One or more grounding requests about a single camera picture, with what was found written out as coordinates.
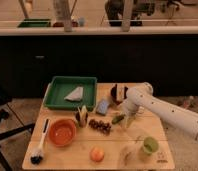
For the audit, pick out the dark bowl with block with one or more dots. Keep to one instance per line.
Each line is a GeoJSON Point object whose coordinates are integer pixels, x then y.
{"type": "Point", "coordinates": [118, 93]}

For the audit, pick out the green plastic tray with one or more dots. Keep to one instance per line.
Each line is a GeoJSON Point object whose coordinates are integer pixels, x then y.
{"type": "Point", "coordinates": [61, 86]}

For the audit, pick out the green cup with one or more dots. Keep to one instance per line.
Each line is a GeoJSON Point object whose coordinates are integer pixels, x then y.
{"type": "Point", "coordinates": [150, 145]}

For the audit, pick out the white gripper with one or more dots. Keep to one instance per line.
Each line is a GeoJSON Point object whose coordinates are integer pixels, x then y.
{"type": "Point", "coordinates": [130, 109]}

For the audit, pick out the bunch of dark grapes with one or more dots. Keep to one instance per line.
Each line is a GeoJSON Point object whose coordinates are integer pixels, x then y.
{"type": "Point", "coordinates": [101, 126]}

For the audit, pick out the green pepper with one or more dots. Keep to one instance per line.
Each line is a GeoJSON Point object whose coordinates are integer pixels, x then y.
{"type": "Point", "coordinates": [117, 119]}

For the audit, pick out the far green tray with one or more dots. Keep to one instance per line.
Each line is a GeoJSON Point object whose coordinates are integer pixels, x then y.
{"type": "Point", "coordinates": [30, 23]}

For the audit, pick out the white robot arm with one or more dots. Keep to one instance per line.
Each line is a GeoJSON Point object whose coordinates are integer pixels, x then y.
{"type": "Point", "coordinates": [141, 95]}

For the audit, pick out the peach orange fruit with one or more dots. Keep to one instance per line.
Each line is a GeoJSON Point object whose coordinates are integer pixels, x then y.
{"type": "Point", "coordinates": [96, 154]}

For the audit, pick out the red orange bowl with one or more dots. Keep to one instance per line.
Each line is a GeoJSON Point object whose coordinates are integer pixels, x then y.
{"type": "Point", "coordinates": [62, 132]}

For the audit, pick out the grey folded cloth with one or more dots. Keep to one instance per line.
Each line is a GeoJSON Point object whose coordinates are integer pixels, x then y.
{"type": "Point", "coordinates": [76, 94]}

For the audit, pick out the blue sponge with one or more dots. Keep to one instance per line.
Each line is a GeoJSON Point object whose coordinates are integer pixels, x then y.
{"type": "Point", "coordinates": [102, 107]}

